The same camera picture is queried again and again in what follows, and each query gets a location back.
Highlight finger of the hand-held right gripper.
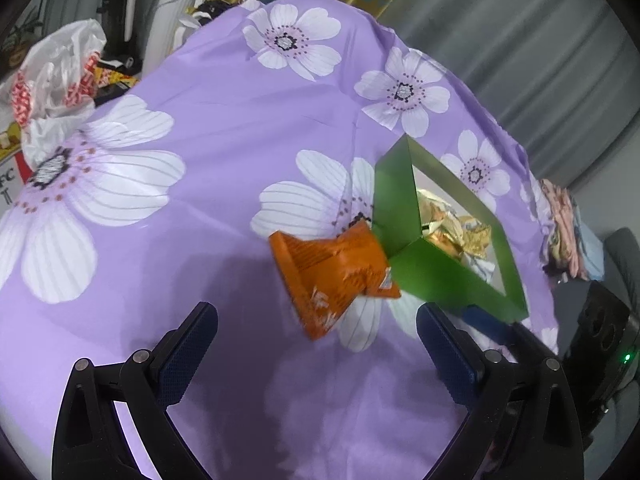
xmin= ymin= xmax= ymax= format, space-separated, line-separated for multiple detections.
xmin=462 ymin=307 xmax=556 ymax=367

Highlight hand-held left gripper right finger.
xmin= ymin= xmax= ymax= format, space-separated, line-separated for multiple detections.
xmin=415 ymin=304 xmax=586 ymax=480

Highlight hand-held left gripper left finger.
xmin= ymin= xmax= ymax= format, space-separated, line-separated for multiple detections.
xmin=50 ymin=301 xmax=219 ymax=480

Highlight green cardboard box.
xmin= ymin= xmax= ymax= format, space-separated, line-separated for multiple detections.
xmin=372 ymin=135 xmax=530 ymax=325

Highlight yellow snack packet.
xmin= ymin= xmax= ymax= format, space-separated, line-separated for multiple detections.
xmin=425 ymin=215 xmax=496 ymax=266

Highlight orange snack packet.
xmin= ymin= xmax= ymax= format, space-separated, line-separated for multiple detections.
xmin=268 ymin=220 xmax=403 ymax=342

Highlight blue folded cloth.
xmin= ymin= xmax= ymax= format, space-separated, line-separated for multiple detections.
xmin=570 ymin=200 xmax=606 ymax=281

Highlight pink folded clothes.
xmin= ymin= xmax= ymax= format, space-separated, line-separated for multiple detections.
xmin=537 ymin=180 xmax=586 ymax=281

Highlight purple floral bedsheet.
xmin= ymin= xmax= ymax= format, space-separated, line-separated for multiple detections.
xmin=0 ymin=0 xmax=561 ymax=480

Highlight red white paper bag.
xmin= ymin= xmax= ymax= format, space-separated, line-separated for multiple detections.
xmin=0 ymin=127 xmax=36 ymax=216

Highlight grey curtain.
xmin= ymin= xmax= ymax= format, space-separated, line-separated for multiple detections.
xmin=240 ymin=0 xmax=640 ymax=206

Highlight yellow snack bag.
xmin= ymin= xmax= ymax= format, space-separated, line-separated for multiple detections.
xmin=92 ymin=57 xmax=138 ymax=93

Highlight white plastic bag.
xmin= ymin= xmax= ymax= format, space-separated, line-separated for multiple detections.
xmin=0 ymin=19 xmax=108 ymax=166

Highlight black upright vacuum cleaner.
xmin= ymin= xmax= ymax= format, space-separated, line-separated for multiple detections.
xmin=102 ymin=0 xmax=146 ymax=68

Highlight white box appliance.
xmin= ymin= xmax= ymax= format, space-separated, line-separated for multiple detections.
xmin=145 ymin=0 xmax=226 ymax=78

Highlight black white small object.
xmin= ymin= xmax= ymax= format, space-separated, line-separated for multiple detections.
xmin=175 ymin=0 xmax=236 ymax=31

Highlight potted plant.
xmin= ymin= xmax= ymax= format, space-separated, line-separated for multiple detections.
xmin=5 ymin=10 xmax=46 ymax=61

